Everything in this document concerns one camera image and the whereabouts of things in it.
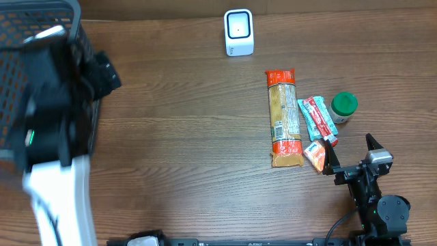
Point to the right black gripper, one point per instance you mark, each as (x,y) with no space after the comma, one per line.
(352,171)

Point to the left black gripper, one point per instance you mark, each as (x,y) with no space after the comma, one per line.
(103,76)

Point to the small orange tissue pack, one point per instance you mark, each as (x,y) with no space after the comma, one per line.
(315,153)

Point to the green lid jar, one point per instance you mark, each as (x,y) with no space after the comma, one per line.
(342,106)

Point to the red cracker sleeve package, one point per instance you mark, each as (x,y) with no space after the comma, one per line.
(287,148)

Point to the thin red snack stick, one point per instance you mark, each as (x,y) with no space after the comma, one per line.
(320,122)

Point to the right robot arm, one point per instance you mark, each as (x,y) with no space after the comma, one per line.
(383,217)

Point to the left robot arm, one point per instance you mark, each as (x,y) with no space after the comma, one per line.
(51,137)

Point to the white barcode scanner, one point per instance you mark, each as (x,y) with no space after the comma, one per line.
(239,34)

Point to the grey plastic mesh basket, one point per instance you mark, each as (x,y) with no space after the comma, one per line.
(20,20)

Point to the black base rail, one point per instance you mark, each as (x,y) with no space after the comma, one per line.
(195,242)

